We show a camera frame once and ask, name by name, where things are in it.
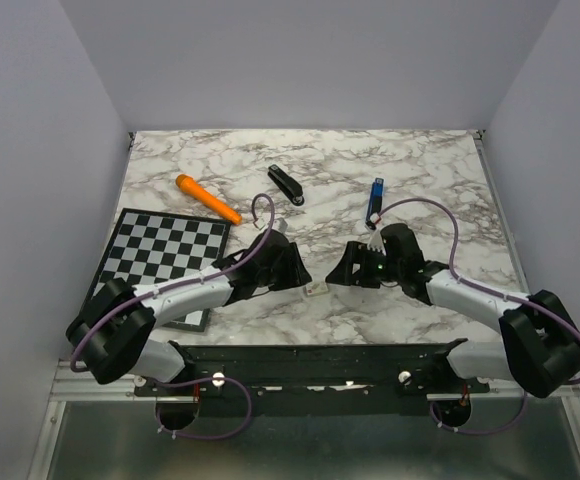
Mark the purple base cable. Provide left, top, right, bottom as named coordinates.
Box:
left=155, top=375, right=254, bottom=442
left=429, top=389, right=529, bottom=436

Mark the blue stapler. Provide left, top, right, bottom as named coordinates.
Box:
left=365, top=178, right=384, bottom=231

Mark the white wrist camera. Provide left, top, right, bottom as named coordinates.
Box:
left=367, top=230, right=384, bottom=254
left=273, top=218, right=288, bottom=234

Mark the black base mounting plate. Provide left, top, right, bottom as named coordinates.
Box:
left=133, top=338, right=491, bottom=417

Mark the aluminium frame rail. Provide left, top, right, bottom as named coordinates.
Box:
left=50, top=361, right=580, bottom=402

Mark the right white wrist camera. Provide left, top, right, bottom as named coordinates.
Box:
left=367, top=230, right=384, bottom=254

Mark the black white checkerboard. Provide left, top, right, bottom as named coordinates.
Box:
left=79, top=207, right=232, bottom=332

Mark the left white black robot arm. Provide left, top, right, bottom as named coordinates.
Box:
left=66, top=230, right=312, bottom=395

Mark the orange plastic cylinder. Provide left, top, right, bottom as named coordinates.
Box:
left=175, top=174, right=242, bottom=225

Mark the white staple box sleeve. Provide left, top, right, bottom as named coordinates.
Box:
left=304, top=282, right=329, bottom=297

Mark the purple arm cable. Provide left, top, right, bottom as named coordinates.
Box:
left=375, top=196, right=580, bottom=385
left=69, top=193, right=277, bottom=374

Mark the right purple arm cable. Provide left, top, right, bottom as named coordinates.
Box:
left=375, top=196, right=580, bottom=385

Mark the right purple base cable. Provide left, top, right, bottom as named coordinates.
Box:
left=429, top=389, right=529, bottom=436

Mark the black stapler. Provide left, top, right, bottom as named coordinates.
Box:
left=267, top=164, right=305, bottom=206

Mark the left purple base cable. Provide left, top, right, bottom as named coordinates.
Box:
left=155, top=375, right=254, bottom=442

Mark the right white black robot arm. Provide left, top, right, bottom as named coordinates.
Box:
left=326, top=223, right=580, bottom=398

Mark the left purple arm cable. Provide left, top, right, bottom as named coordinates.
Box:
left=69, top=193, right=277, bottom=374

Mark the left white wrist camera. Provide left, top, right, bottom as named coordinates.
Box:
left=273, top=218, right=288, bottom=234

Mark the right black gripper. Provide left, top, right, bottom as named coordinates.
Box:
left=325, top=239, right=403, bottom=289

